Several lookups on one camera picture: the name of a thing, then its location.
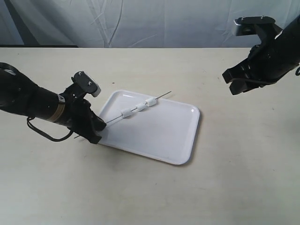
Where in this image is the white rectangular plastic tray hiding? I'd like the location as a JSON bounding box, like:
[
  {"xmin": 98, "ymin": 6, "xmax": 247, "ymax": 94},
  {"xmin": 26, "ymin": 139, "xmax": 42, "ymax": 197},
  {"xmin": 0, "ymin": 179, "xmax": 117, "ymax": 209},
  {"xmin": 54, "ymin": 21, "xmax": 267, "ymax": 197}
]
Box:
[{"xmin": 99, "ymin": 90, "xmax": 201, "ymax": 165}]

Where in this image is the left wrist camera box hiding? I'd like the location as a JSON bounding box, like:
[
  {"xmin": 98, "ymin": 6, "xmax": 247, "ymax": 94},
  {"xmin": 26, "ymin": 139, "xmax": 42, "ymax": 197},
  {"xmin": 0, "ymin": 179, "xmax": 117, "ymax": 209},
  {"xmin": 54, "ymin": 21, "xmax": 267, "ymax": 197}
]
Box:
[{"xmin": 71, "ymin": 71, "xmax": 101, "ymax": 98}]

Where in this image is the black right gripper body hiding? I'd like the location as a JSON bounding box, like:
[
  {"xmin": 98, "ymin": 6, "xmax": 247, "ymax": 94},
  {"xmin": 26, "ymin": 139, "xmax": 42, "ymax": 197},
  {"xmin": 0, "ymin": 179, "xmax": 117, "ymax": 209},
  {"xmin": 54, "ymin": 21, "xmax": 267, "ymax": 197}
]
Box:
[{"xmin": 222, "ymin": 23, "xmax": 300, "ymax": 84}]

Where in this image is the grey-blue backdrop curtain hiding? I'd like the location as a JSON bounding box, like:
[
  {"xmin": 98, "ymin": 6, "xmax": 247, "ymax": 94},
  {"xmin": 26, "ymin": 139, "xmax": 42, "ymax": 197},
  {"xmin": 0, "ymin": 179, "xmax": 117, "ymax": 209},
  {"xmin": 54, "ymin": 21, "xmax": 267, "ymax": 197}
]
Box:
[{"xmin": 0, "ymin": 0, "xmax": 300, "ymax": 48}]

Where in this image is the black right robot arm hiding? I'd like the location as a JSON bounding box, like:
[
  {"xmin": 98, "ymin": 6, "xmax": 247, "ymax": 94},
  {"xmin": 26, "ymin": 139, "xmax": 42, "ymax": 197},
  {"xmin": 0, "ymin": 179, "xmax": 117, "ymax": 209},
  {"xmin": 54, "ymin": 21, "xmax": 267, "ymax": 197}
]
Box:
[{"xmin": 222, "ymin": 16, "xmax": 300, "ymax": 95}]

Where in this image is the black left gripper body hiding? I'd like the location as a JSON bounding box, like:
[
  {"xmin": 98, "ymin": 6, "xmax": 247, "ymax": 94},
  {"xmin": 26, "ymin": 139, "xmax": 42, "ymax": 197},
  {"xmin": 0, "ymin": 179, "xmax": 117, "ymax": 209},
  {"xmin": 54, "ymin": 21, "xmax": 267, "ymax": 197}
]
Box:
[{"xmin": 62, "ymin": 84, "xmax": 91, "ymax": 135}]

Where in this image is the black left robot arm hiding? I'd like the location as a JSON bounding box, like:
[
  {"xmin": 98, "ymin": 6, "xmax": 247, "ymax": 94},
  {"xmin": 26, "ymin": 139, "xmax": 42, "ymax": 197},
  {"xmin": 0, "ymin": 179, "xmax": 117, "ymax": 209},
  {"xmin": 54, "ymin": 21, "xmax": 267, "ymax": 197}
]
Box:
[{"xmin": 0, "ymin": 62, "xmax": 106, "ymax": 144}]

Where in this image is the white marshmallow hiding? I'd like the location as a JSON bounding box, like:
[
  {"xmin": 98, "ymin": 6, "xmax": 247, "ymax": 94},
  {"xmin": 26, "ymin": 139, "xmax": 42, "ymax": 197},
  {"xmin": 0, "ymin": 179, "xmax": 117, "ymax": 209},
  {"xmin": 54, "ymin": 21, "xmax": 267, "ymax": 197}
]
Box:
[
  {"xmin": 120, "ymin": 108, "xmax": 133, "ymax": 118},
  {"xmin": 145, "ymin": 98, "xmax": 157, "ymax": 107},
  {"xmin": 136, "ymin": 103, "xmax": 148, "ymax": 112}
]

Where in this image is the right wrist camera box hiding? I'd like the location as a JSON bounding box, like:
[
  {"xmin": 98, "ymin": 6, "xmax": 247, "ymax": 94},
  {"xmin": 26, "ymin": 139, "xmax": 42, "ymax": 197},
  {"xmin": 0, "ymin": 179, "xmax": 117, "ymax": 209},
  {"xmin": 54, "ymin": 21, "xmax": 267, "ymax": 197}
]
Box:
[{"xmin": 232, "ymin": 16, "xmax": 275, "ymax": 36}]

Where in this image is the thin metal skewer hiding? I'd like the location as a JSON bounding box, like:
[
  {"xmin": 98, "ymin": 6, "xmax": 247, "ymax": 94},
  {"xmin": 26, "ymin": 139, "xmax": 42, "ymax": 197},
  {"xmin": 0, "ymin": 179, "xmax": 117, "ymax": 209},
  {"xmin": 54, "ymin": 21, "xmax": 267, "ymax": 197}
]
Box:
[{"xmin": 74, "ymin": 91, "xmax": 172, "ymax": 141}]

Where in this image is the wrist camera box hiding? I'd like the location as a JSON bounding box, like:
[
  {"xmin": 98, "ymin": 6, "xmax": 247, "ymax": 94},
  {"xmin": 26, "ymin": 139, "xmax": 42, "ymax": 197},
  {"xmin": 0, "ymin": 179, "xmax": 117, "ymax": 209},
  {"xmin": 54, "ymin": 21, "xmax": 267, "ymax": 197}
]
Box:
[
  {"xmin": 71, "ymin": 71, "xmax": 101, "ymax": 98},
  {"xmin": 232, "ymin": 16, "xmax": 275, "ymax": 36}
]

